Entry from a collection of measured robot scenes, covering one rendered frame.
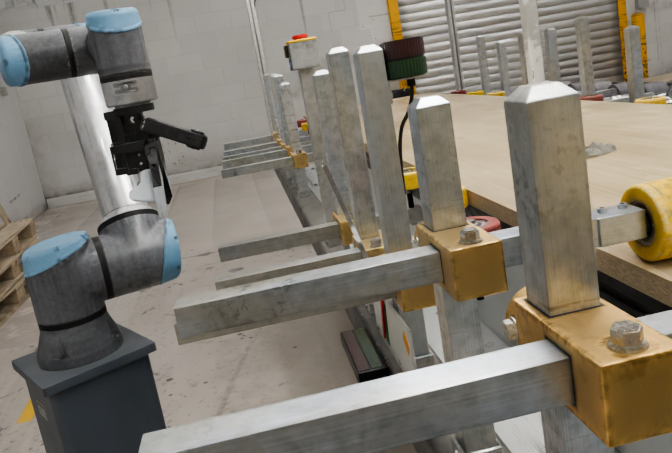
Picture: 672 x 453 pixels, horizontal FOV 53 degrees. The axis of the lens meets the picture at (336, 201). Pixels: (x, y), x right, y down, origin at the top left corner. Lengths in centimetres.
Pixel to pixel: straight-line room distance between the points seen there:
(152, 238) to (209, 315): 99
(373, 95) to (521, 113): 49
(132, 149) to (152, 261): 44
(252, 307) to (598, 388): 33
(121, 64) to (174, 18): 762
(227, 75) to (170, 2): 111
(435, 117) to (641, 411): 35
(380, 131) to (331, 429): 57
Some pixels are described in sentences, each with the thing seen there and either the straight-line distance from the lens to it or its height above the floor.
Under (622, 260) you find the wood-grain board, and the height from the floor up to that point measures 90.
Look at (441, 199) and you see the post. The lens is 67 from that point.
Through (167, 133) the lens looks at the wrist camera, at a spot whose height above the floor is 108.
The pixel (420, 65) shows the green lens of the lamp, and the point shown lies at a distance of 91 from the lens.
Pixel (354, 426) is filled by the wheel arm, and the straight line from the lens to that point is 40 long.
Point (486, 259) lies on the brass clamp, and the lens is 62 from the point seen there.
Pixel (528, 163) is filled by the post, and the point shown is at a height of 107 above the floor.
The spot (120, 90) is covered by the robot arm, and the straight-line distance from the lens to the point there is 122.
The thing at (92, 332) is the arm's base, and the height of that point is 66.
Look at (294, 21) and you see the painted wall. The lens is 887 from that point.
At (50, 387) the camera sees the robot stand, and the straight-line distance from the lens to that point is 157.
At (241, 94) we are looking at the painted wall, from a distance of 878.
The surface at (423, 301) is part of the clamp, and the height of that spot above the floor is 83.
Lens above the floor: 115
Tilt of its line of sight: 11 degrees down
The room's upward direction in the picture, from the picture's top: 10 degrees counter-clockwise
